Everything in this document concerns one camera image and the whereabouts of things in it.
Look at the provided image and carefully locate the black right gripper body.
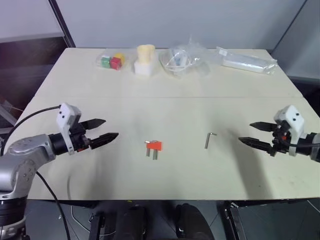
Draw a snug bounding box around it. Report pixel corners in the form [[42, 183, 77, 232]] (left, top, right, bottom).
[[268, 120, 293, 158]]

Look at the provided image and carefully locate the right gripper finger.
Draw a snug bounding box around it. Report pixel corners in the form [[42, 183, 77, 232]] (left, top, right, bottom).
[[237, 136, 274, 152], [249, 121, 279, 133]]

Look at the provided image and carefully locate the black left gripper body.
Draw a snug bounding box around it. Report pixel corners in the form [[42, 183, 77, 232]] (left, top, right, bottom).
[[67, 121, 92, 153]]

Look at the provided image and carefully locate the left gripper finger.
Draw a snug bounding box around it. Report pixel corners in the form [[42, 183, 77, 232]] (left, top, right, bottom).
[[88, 132, 120, 150], [81, 118, 107, 131]]

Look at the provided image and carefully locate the metal hex key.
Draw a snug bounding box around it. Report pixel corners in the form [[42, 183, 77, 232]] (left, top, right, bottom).
[[204, 132, 218, 150]]

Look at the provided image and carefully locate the orange block with metal pins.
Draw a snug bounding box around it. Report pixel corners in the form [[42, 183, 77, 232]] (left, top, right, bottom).
[[144, 140, 164, 152]]

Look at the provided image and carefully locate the clear bag of cubes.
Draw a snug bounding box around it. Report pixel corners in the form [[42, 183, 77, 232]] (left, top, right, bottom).
[[95, 50, 131, 73]]

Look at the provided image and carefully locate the green cube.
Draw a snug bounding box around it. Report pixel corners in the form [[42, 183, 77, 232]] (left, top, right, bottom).
[[100, 55, 112, 69]]

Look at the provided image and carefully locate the red cube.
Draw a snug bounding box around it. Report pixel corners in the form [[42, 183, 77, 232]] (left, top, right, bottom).
[[110, 56, 123, 70]]

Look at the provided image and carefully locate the flat clear plastic package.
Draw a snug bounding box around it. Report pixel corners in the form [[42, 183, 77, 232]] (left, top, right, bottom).
[[215, 45, 279, 76]]

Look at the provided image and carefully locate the yellow cube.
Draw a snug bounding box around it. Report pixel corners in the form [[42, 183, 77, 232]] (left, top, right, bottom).
[[113, 51, 126, 64]]

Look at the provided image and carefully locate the cream cup on white base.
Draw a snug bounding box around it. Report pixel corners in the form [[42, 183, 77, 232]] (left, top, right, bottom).
[[133, 50, 159, 76]]

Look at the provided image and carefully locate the cream ribbed cup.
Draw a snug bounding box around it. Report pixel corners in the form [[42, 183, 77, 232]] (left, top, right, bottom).
[[136, 43, 156, 65]]

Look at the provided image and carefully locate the dark rounded shape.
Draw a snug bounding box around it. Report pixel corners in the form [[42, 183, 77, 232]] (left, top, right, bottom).
[[116, 203, 149, 240], [174, 203, 216, 240]]

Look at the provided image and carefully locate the crumpled clear plastic bag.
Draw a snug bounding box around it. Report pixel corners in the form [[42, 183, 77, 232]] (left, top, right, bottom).
[[159, 34, 211, 80]]

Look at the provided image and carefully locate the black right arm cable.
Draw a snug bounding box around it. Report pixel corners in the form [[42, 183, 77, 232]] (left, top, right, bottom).
[[296, 139, 320, 147]]

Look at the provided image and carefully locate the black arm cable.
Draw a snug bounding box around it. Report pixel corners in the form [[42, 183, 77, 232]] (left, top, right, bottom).
[[296, 139, 320, 147], [0, 105, 62, 157]]

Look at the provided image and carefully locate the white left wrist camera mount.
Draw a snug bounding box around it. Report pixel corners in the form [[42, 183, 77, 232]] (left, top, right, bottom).
[[55, 102, 83, 156]]

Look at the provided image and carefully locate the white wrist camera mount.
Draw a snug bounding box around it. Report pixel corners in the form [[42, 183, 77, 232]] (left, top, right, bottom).
[[55, 102, 83, 156], [273, 104, 307, 157]]

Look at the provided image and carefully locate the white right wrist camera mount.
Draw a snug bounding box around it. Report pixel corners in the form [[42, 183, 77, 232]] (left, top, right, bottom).
[[273, 104, 307, 157]]

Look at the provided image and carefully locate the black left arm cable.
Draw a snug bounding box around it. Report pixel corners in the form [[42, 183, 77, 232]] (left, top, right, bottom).
[[0, 105, 62, 157]]

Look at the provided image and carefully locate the black hanging cable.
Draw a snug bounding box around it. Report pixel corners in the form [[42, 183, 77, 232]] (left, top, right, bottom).
[[35, 171, 71, 240]]

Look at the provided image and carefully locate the black table leg frame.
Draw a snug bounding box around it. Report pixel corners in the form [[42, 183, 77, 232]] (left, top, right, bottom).
[[220, 199, 242, 240], [87, 211, 106, 240]]

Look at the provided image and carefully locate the black wall pillar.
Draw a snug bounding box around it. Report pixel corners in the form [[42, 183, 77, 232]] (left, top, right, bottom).
[[48, 0, 77, 49]]

